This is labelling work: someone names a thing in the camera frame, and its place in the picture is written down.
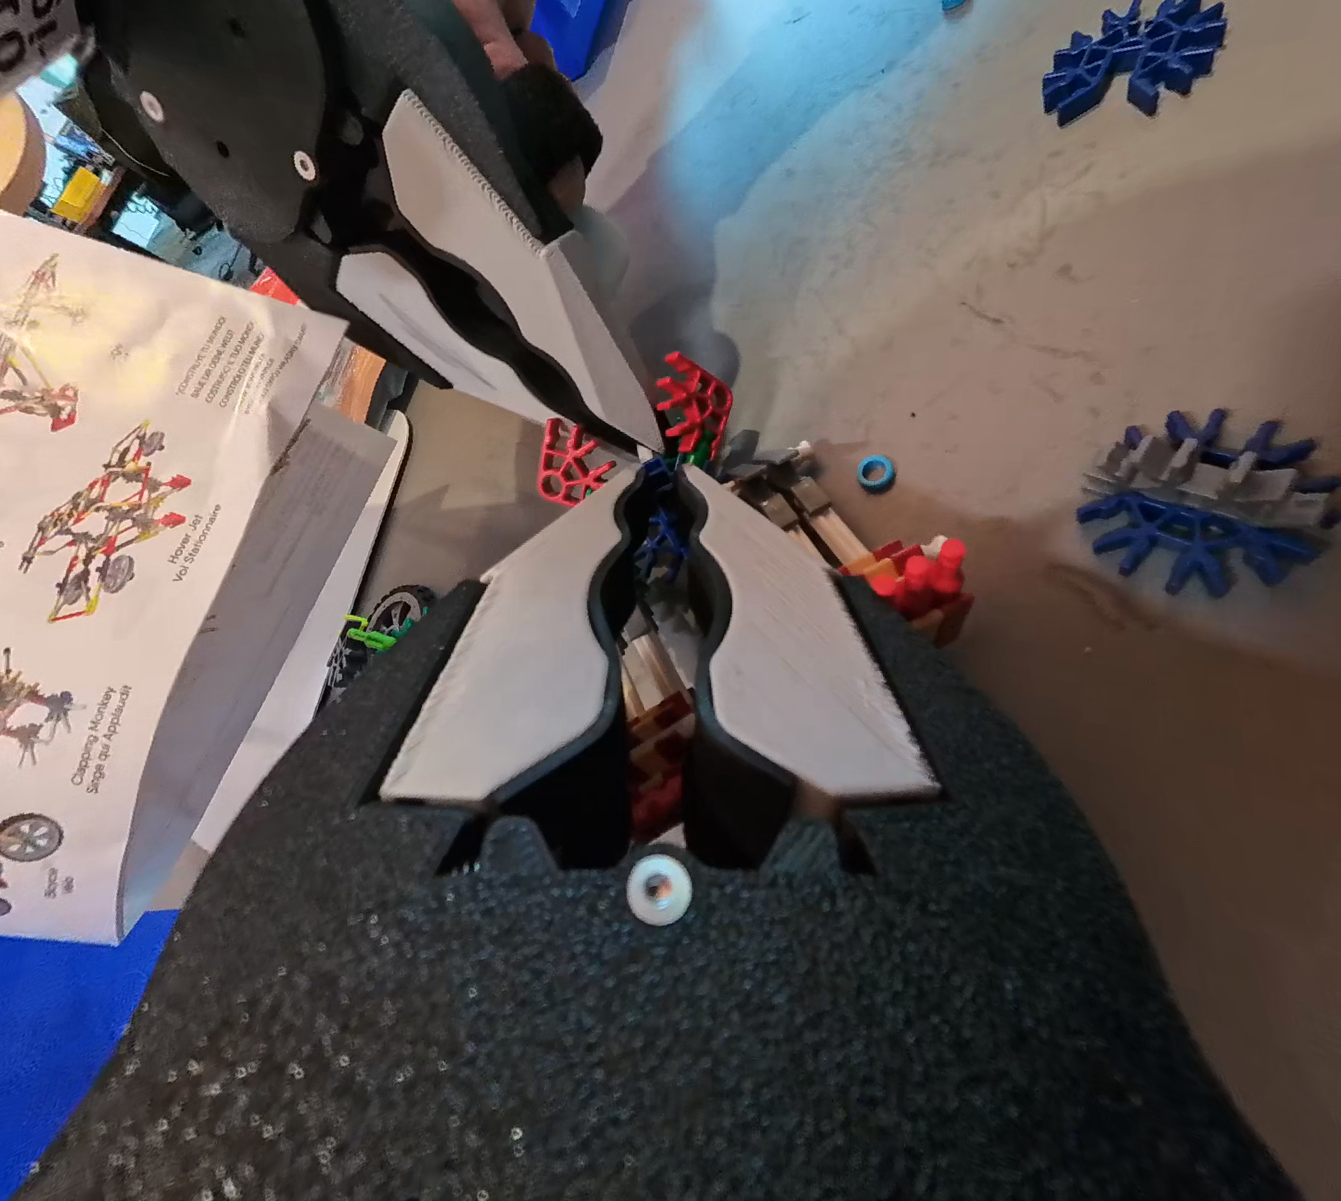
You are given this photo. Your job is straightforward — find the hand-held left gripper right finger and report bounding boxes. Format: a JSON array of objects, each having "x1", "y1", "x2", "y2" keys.
[{"x1": 678, "y1": 465, "x2": 941, "y2": 821}]

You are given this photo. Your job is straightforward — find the light wooden desk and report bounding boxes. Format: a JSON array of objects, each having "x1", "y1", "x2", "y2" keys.
[{"x1": 0, "y1": 94, "x2": 50, "y2": 218}]

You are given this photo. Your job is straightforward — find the large blue plastic bin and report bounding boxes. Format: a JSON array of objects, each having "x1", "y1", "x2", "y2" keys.
[{"x1": 0, "y1": 908, "x2": 181, "y2": 1176}]

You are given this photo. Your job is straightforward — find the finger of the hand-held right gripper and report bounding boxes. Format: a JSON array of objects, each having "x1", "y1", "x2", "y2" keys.
[
  {"x1": 379, "y1": 91, "x2": 666, "y2": 450},
  {"x1": 332, "y1": 250, "x2": 642, "y2": 453}
]

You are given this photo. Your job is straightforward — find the red fan connector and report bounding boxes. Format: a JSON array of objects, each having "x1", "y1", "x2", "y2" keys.
[{"x1": 536, "y1": 418, "x2": 620, "y2": 504}]

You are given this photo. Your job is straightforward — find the blue grey snowflake connector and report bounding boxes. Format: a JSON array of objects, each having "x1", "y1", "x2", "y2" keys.
[{"x1": 1074, "y1": 408, "x2": 1341, "y2": 602}]

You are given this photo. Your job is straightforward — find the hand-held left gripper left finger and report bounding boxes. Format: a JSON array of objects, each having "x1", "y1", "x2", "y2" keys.
[{"x1": 376, "y1": 465, "x2": 653, "y2": 812}]

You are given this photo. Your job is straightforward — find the toy instruction booklet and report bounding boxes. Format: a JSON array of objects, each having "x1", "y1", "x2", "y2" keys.
[{"x1": 0, "y1": 211, "x2": 404, "y2": 947}]

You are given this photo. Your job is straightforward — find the grey wheel with black tyre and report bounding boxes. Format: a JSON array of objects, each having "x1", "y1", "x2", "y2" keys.
[{"x1": 316, "y1": 581, "x2": 438, "y2": 717}]

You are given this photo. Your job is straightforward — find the white book stand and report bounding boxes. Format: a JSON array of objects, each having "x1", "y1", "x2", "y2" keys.
[{"x1": 192, "y1": 409, "x2": 411, "y2": 851}]

